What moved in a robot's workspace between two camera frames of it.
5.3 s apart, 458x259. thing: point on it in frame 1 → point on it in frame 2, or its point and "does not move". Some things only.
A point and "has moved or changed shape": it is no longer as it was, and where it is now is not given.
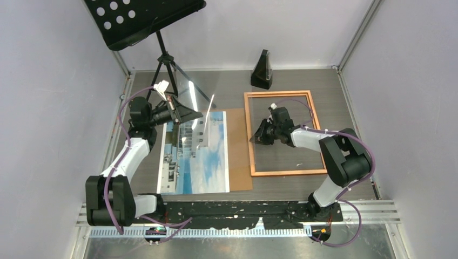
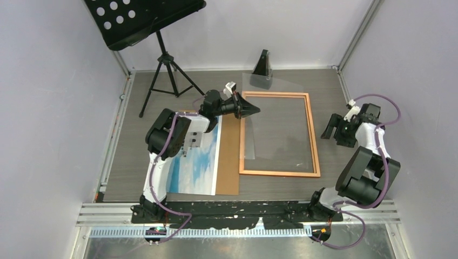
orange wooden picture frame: (291, 93) has moved or changed shape
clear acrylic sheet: (199, 98) → (282, 129)
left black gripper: (181, 114) → (242, 108)
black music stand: (123, 23) does not move
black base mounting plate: (246, 214) does not move
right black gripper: (260, 137) → (336, 121)
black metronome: (262, 75) does not move
